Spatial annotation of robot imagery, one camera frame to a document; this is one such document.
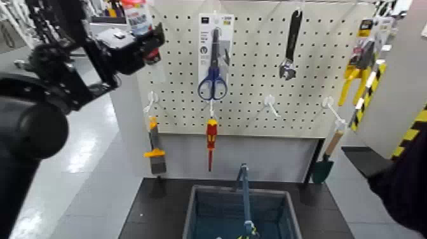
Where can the white pegboard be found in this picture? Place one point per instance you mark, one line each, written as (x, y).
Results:
(260, 110)

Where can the yellow striped tape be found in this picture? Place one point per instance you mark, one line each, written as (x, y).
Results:
(248, 233)

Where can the teal crate grey rim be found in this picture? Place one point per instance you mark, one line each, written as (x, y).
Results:
(203, 213)

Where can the grey yellow scraper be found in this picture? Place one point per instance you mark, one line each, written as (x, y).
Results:
(156, 160)

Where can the red yellow screwdriver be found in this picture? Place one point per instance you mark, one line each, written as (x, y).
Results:
(211, 133)

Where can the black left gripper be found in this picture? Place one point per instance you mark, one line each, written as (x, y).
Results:
(121, 53)

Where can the grey metal back panel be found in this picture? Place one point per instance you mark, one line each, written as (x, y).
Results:
(267, 157)

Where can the black adjustable wrench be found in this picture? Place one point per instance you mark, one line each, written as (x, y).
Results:
(292, 40)

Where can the red glue tube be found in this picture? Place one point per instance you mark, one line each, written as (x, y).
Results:
(138, 16)

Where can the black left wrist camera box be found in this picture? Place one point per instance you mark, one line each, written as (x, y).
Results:
(73, 20)

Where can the grey partition panel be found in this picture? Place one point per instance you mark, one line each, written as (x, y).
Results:
(130, 133)

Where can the white pegboard hook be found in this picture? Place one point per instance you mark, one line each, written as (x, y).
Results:
(211, 108)
(270, 101)
(330, 105)
(151, 100)

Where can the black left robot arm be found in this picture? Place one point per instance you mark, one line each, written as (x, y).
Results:
(33, 133)

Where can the grey partition with hazard tape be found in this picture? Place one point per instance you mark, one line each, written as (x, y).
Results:
(400, 83)

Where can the blue scissors in pack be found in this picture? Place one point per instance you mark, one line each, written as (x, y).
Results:
(213, 70)

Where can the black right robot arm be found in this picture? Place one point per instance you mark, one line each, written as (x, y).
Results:
(403, 187)

